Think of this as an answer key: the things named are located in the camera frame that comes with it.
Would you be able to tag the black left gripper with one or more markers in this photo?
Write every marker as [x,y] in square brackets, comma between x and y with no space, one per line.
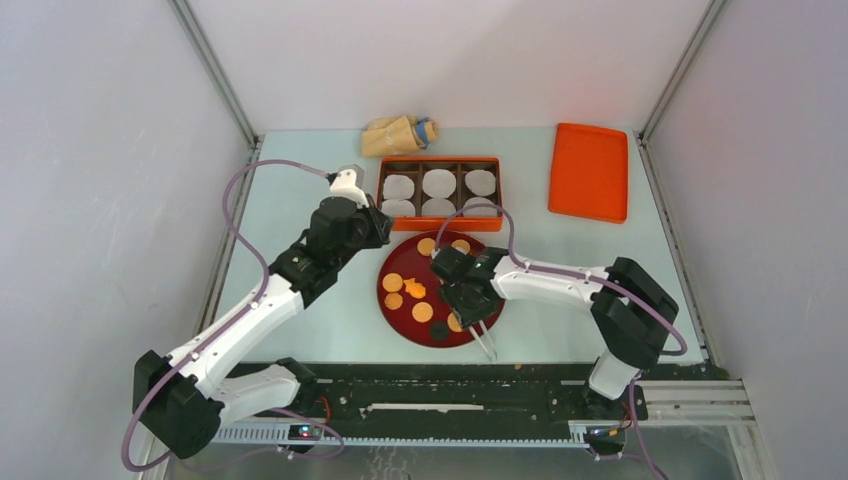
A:
[381,224]

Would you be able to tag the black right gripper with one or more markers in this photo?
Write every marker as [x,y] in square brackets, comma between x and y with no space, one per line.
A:
[472,312]

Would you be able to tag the round tan cookie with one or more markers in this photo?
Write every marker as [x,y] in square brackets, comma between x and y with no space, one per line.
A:
[392,282]
[422,312]
[453,323]
[426,247]
[461,245]

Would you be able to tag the orange fish shaped cookie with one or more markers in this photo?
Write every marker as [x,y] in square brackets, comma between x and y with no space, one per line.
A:
[414,288]

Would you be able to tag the dark red round plate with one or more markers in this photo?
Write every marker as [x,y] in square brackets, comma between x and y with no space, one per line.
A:
[407,262]

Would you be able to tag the orange cookie box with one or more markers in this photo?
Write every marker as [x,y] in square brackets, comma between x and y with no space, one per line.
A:
[421,192]

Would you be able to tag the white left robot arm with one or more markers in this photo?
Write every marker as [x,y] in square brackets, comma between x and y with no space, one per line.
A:
[184,398]

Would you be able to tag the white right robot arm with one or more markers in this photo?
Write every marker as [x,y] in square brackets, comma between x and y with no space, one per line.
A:
[633,313]

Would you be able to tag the dark chocolate round cookie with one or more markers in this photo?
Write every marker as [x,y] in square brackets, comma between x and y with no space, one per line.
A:
[439,332]

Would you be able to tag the white paper cupcake liner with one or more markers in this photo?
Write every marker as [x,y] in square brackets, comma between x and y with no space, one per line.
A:
[438,207]
[399,208]
[439,183]
[398,187]
[480,207]
[481,183]

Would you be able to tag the beige cloth bag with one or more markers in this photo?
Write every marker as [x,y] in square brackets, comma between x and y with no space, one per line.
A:
[401,135]

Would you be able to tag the orange box lid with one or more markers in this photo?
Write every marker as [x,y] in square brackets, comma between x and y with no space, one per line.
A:
[589,174]

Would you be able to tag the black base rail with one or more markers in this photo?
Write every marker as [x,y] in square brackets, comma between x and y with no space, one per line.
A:
[490,403]

